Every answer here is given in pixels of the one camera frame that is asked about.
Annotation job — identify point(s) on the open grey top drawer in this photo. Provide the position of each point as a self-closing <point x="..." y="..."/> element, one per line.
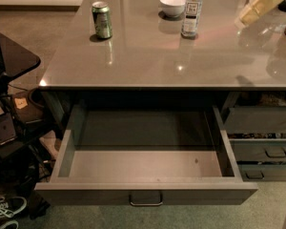
<point x="183" y="154"/>

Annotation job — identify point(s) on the white sneaker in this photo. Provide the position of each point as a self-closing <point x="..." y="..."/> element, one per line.
<point x="11" y="224"/>
<point x="11" y="206"/>

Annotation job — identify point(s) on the right middle grey drawer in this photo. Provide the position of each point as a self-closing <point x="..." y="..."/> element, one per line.
<point x="262" y="148"/>

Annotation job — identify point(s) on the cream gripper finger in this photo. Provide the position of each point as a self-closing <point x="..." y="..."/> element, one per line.
<point x="254" y="10"/>

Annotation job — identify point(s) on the metal drawer handle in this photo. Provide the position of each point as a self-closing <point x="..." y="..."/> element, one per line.
<point x="145" y="199"/>

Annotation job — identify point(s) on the right lower grey drawer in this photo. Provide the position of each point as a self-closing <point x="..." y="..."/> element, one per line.
<point x="263" y="172"/>

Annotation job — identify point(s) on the green soda can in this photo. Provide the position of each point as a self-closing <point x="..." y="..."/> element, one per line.
<point x="102" y="20"/>

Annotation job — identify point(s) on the clear plastic water bottle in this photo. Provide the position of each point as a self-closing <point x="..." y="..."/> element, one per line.
<point x="191" y="18"/>

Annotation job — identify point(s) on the white ceramic bowl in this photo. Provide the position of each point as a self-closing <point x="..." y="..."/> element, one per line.
<point x="172" y="8"/>

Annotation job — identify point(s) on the brown box with label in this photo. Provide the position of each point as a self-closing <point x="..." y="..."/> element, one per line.
<point x="28" y="106"/>

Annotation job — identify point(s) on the smartphone on stand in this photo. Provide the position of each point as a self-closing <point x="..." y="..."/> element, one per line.
<point x="7" y="130"/>

